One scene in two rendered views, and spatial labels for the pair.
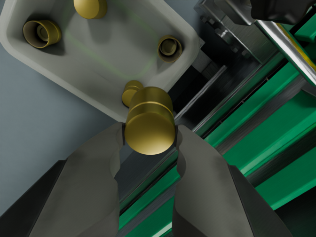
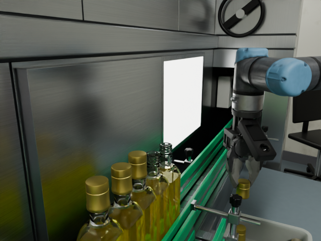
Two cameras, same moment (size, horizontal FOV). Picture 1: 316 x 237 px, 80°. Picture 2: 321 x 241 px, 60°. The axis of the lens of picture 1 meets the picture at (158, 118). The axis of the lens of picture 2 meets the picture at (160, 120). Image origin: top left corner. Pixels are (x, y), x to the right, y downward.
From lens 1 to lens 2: 0.70 m
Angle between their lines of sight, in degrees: 46
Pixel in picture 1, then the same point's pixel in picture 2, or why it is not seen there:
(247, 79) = (199, 226)
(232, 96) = (202, 220)
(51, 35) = not seen: outside the picture
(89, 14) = not seen: outside the picture
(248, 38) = (211, 235)
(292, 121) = (196, 198)
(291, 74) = not seen: hidden behind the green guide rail
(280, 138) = (197, 192)
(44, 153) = (271, 206)
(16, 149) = (287, 206)
